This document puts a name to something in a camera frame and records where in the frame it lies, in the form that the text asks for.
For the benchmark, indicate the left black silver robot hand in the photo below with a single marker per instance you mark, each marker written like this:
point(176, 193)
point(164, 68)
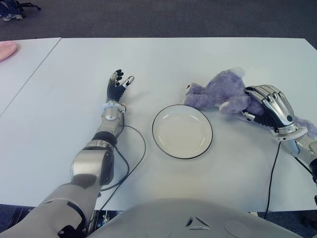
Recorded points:
point(114, 90)

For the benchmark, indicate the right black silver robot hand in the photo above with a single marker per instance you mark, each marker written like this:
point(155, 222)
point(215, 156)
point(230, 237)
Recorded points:
point(280, 109)

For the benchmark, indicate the purple plush bunny doll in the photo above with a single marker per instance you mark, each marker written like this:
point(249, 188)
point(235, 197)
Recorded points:
point(223, 84)

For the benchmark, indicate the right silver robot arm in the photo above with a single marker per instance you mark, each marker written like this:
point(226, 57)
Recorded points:
point(299, 146)

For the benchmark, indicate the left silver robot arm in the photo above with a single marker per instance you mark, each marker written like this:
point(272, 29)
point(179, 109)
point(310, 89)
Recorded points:
point(86, 163)

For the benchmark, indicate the white plate with black rim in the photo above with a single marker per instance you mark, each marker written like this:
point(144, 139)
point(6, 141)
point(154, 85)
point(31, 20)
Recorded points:
point(182, 131)

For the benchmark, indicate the pink plate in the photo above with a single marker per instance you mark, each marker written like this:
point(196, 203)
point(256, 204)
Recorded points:
point(7, 50)

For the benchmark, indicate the black office chair base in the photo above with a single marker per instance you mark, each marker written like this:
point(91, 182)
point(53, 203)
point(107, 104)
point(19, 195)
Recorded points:
point(29, 6)

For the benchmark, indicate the white sneaker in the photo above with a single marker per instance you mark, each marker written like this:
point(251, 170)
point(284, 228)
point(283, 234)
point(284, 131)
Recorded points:
point(12, 17)

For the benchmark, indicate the grey robot torso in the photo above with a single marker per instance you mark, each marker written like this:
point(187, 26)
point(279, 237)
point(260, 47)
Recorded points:
point(193, 218)

